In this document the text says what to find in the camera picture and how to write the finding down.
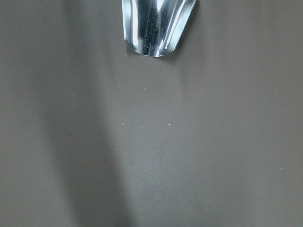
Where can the metal scoop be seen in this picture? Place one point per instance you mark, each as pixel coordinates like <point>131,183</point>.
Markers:
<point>154,28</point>

